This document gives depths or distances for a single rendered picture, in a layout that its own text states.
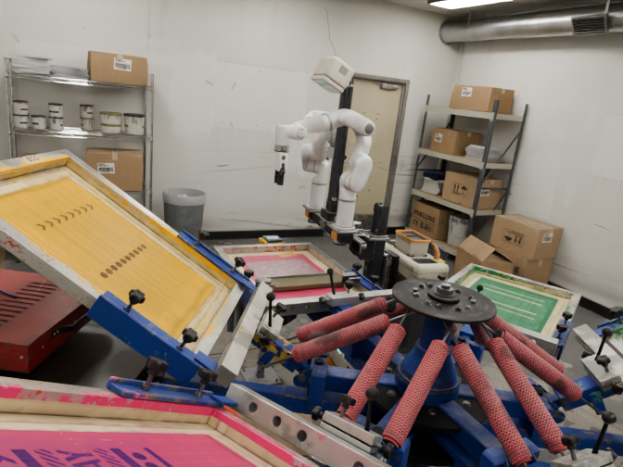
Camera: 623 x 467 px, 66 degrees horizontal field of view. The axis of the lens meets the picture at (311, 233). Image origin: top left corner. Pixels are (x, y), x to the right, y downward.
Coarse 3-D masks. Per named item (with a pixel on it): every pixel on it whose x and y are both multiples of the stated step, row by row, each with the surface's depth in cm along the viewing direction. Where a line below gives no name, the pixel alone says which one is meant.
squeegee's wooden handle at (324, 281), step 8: (272, 280) 222; (280, 280) 223; (288, 280) 225; (296, 280) 226; (304, 280) 227; (312, 280) 229; (320, 280) 230; (328, 280) 232; (336, 280) 233; (280, 288) 219; (288, 288) 221; (296, 288) 223; (304, 288) 225; (312, 288) 227
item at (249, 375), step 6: (264, 240) 292; (258, 366) 318; (270, 366) 333; (246, 372) 322; (252, 372) 323; (264, 372) 325; (270, 372) 325; (246, 378) 316; (252, 378) 317; (258, 378) 318; (264, 378) 318; (270, 378) 319; (270, 384) 313
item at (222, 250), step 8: (216, 248) 257; (224, 248) 260; (232, 248) 262; (240, 248) 264; (248, 248) 266; (256, 248) 268; (264, 248) 270; (272, 248) 272; (280, 248) 275; (288, 248) 277; (296, 248) 279; (304, 248) 281; (312, 248) 275; (224, 256) 247; (320, 256) 267; (328, 256) 266; (232, 264) 237; (328, 264) 258; (336, 264) 254; (336, 272) 251; (360, 288) 230
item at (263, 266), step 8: (248, 256) 262; (256, 256) 263; (264, 256) 265; (248, 264) 250; (256, 264) 251; (264, 264) 252; (272, 264) 253; (256, 272) 240; (264, 272) 241; (272, 272) 242; (280, 272) 243; (280, 296) 216; (288, 296) 217; (296, 296) 218; (304, 296) 219
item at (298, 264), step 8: (272, 256) 266; (296, 256) 270; (304, 256) 272; (280, 264) 255; (288, 264) 256; (296, 264) 257; (304, 264) 259; (312, 264) 260; (288, 272) 244; (296, 272) 246; (304, 272) 247; (312, 272) 248; (320, 288) 229; (328, 288) 230; (336, 288) 231; (344, 288) 233; (312, 296) 220
